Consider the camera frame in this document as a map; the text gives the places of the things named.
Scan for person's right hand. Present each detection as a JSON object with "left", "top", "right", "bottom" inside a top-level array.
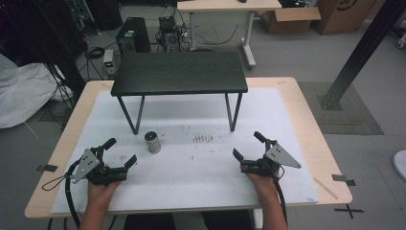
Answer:
[{"left": 246, "top": 172, "right": 281, "bottom": 200}]

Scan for white cloth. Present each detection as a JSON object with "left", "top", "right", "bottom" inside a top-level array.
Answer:
[{"left": 0, "top": 52, "right": 75, "bottom": 129}]

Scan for open small cardboard box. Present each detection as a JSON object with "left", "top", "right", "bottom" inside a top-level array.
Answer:
[{"left": 259, "top": 6, "right": 322, "bottom": 35}]

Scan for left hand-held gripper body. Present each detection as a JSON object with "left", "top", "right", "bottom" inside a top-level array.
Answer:
[{"left": 71, "top": 146, "right": 129, "bottom": 187}]

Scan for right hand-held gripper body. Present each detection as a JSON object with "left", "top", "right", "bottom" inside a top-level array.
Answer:
[{"left": 239, "top": 139, "right": 303, "bottom": 180}]

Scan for black curtain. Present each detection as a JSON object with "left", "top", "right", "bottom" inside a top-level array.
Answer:
[{"left": 0, "top": 0, "right": 88, "bottom": 100}]

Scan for coiled black cable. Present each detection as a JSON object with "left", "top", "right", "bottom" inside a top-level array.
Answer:
[{"left": 84, "top": 46, "right": 106, "bottom": 59}]

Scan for open electronics chassis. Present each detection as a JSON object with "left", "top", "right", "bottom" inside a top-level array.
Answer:
[{"left": 156, "top": 15, "right": 183, "bottom": 53}]

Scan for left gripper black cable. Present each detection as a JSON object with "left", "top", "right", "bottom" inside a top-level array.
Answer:
[{"left": 64, "top": 158, "right": 82, "bottom": 230}]

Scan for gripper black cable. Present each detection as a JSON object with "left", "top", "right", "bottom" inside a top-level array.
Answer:
[
  {"left": 273, "top": 177, "right": 289, "bottom": 225},
  {"left": 64, "top": 158, "right": 82, "bottom": 230}
]

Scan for white table mat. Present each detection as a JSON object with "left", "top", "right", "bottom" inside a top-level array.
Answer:
[{"left": 50, "top": 87, "right": 320, "bottom": 215}]

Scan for large cardboard box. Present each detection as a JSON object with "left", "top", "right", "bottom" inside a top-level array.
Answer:
[{"left": 310, "top": 0, "right": 378, "bottom": 36}]

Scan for person's legs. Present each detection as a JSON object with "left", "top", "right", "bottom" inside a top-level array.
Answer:
[{"left": 123, "top": 210, "right": 256, "bottom": 230}]

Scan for black computer tower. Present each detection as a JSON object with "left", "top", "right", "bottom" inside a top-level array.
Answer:
[{"left": 115, "top": 16, "right": 152, "bottom": 55}]

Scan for grey floor mat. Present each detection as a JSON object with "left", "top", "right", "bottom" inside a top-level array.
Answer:
[{"left": 298, "top": 80, "right": 385, "bottom": 136}]

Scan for grey metal cylinder can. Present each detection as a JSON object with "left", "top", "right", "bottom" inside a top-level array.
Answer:
[{"left": 144, "top": 130, "right": 162, "bottom": 155}]

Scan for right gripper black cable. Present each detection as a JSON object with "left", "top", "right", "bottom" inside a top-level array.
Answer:
[{"left": 273, "top": 177, "right": 289, "bottom": 225}]

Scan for black metal frame post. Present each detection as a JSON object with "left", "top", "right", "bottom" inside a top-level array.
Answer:
[{"left": 317, "top": 0, "right": 406, "bottom": 112}]

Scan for white round object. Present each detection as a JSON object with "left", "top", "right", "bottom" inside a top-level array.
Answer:
[{"left": 392, "top": 149, "right": 406, "bottom": 183}]

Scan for black floor cable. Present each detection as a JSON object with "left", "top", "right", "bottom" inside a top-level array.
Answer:
[{"left": 194, "top": 24, "right": 239, "bottom": 46}]

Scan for black tape piece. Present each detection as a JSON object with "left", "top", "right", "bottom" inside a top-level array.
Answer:
[
  {"left": 331, "top": 173, "right": 356, "bottom": 187},
  {"left": 35, "top": 164, "right": 59, "bottom": 173}
]

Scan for grey bench power supply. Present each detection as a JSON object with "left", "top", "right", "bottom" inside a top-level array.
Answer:
[{"left": 102, "top": 49, "right": 118, "bottom": 77}]

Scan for black wooden shelf stand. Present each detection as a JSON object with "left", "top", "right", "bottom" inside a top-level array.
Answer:
[{"left": 110, "top": 51, "right": 249, "bottom": 136}]

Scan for thin black wire loop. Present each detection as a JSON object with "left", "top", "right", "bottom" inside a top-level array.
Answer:
[{"left": 41, "top": 173, "right": 71, "bottom": 193}]

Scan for white desk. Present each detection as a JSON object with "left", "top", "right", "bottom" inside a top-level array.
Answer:
[{"left": 176, "top": 0, "right": 283, "bottom": 70}]

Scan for person's left hand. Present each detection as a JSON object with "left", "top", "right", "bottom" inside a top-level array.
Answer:
[{"left": 86, "top": 178, "right": 122, "bottom": 209}]

